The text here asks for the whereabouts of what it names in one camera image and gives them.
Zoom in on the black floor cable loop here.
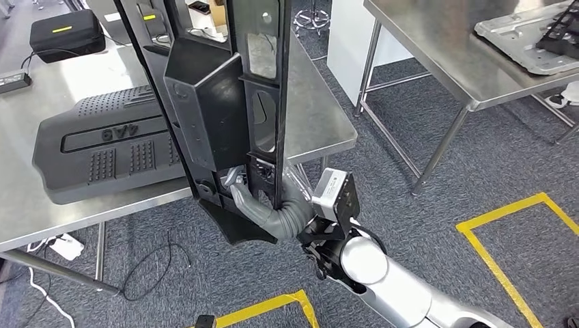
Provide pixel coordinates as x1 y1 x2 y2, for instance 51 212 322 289
121 230 192 303

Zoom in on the black plastic engine cover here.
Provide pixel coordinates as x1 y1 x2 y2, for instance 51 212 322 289
32 85 191 206

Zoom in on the black plastic plate frame part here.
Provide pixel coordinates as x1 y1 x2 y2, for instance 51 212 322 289
113 0 293 246

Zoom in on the black grid plastic part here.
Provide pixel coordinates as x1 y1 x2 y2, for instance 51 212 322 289
535 0 579 61

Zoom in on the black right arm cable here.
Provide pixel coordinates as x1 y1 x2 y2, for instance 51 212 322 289
352 223 389 257

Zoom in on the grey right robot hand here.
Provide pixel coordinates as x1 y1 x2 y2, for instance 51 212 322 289
223 165 314 224

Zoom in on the grey power box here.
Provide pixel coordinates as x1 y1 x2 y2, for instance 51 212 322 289
0 70 33 95

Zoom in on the black right camera bracket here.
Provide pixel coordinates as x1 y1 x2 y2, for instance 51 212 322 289
297 172 361 254

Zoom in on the white floor cable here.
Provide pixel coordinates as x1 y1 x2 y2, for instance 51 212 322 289
25 237 77 328

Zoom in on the steel table with sheet part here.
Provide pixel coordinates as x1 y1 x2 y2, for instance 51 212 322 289
354 0 579 196

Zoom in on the chrome stool base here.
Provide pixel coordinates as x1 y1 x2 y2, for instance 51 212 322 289
293 0 332 36

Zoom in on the white floor device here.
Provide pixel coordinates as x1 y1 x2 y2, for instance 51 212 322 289
543 80 579 111

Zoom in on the large steel workbench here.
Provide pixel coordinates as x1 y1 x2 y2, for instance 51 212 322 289
0 0 358 297

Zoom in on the black cable on workbench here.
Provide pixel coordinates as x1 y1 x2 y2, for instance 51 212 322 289
20 47 83 73

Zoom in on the white cabinet panel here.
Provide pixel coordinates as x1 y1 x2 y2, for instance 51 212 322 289
326 0 413 107

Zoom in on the grey sheet metal part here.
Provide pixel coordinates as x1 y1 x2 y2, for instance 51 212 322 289
474 2 579 76

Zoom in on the white power strip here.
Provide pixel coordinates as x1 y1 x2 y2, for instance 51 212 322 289
47 233 86 262

